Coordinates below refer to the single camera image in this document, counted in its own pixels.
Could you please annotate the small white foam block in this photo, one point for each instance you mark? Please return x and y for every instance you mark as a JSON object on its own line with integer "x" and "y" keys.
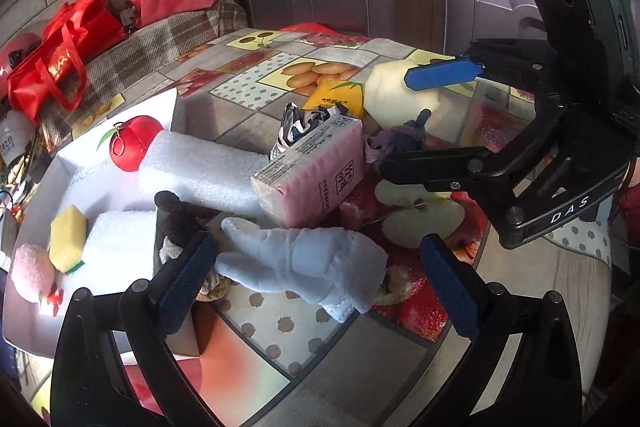
{"x": 117, "y": 247}

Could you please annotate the white cardboard box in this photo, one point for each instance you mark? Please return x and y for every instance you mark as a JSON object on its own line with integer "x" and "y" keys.
{"x": 80, "y": 172}

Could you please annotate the plaid blanket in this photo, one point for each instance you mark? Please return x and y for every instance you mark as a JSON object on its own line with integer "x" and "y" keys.
{"x": 165, "y": 37}

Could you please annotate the brown plush toy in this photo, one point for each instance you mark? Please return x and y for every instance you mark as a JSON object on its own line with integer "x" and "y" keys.
{"x": 175, "y": 222}

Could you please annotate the red tote bag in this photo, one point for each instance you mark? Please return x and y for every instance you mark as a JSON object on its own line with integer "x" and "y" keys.
{"x": 55, "y": 62}

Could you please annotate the pink plush ball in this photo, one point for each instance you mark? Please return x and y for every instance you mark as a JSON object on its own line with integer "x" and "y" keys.
{"x": 30, "y": 269}

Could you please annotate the yellow sponge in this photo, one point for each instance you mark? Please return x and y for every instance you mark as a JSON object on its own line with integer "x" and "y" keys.
{"x": 67, "y": 237}

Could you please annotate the light blue glove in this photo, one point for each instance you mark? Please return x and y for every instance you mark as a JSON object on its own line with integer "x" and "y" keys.
{"x": 310, "y": 262}

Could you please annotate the purple plush toy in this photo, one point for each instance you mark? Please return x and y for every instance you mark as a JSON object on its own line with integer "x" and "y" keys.
{"x": 395, "y": 142}

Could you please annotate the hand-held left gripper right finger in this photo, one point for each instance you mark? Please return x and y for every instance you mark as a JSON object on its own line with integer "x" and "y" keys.
{"x": 450, "y": 292}

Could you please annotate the white plastic bottle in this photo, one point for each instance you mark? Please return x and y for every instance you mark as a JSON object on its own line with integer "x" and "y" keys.
{"x": 11, "y": 137}

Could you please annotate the pink tissue pack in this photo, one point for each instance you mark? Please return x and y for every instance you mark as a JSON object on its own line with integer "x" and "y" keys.
{"x": 315, "y": 177}

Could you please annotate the yellow tissue pack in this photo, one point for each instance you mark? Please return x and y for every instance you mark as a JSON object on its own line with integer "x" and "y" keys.
{"x": 335, "y": 99}

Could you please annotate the red printed flat bag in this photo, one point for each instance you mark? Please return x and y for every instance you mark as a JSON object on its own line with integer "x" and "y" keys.
{"x": 310, "y": 30}

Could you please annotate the long white foam block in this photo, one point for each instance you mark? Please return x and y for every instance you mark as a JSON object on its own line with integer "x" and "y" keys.
{"x": 200, "y": 172}

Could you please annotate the white foam chunk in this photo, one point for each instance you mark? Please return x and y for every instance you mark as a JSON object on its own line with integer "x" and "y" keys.
{"x": 395, "y": 92}

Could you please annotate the red apple plush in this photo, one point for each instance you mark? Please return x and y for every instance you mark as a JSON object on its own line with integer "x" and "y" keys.
{"x": 132, "y": 142}

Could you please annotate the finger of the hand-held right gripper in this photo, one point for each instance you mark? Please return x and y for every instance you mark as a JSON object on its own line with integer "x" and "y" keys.
{"x": 435, "y": 164}
{"x": 440, "y": 74}

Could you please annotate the black white striped wrapper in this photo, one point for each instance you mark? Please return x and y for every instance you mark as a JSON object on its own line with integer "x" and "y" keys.
{"x": 295, "y": 127}

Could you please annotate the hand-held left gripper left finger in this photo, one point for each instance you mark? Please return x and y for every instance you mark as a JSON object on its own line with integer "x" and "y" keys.
{"x": 186, "y": 277}

